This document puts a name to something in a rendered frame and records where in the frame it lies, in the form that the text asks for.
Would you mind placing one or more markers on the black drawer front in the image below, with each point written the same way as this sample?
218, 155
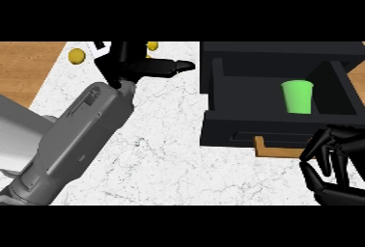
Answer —
246, 128

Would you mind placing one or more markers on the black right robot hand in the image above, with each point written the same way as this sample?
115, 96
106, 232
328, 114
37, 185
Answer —
340, 151

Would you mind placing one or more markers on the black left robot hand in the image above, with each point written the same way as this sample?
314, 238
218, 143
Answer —
130, 66

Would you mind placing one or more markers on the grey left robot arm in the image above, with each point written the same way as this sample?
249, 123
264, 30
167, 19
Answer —
79, 135

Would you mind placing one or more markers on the yellow round fruit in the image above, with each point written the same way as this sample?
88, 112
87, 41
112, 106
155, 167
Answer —
75, 56
152, 46

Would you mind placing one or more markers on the black open drawer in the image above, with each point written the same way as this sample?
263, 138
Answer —
251, 93

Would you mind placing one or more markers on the green cup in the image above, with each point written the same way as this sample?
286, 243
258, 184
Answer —
297, 96

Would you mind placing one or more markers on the black cabinet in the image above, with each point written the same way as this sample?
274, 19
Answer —
266, 51

